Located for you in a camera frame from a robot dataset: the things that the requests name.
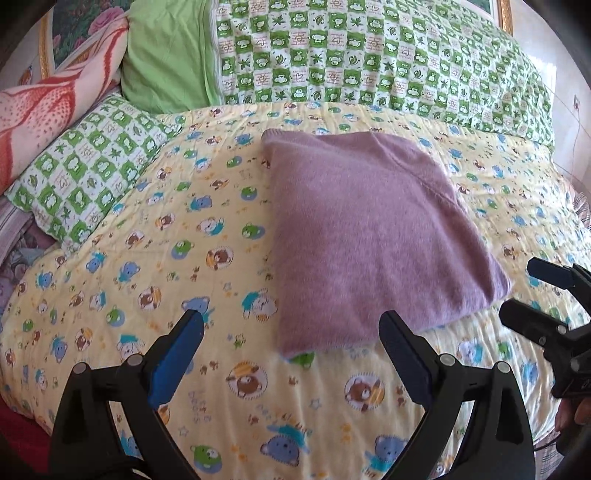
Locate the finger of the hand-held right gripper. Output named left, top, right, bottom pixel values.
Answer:
left=498, top=299, right=583, bottom=355
left=527, top=257, right=591, bottom=302

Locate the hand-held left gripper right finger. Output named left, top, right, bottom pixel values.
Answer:
left=378, top=310, right=537, bottom=480

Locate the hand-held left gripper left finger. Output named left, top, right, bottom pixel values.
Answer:
left=48, top=309, right=206, bottom=480

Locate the purple knit sweater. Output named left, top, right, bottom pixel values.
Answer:
left=261, top=130, right=514, bottom=360

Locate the person's right hand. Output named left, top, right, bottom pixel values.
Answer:
left=553, top=394, right=591, bottom=433

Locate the yellow bear-print blanket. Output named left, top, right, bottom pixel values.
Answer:
left=0, top=99, right=587, bottom=480

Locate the red cloth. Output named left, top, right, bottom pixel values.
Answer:
left=0, top=401, right=54, bottom=476

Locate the green checkered pillow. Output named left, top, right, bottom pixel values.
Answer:
left=6, top=92, right=174, bottom=254

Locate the red floral blanket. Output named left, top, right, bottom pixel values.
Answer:
left=0, top=11, right=131, bottom=195

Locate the light green pillow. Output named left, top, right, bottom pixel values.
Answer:
left=121, top=0, right=222, bottom=114

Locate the green checkered quilt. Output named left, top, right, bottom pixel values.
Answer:
left=210, top=0, right=557, bottom=146

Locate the black cable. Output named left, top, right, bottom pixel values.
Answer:
left=533, top=431, right=566, bottom=455

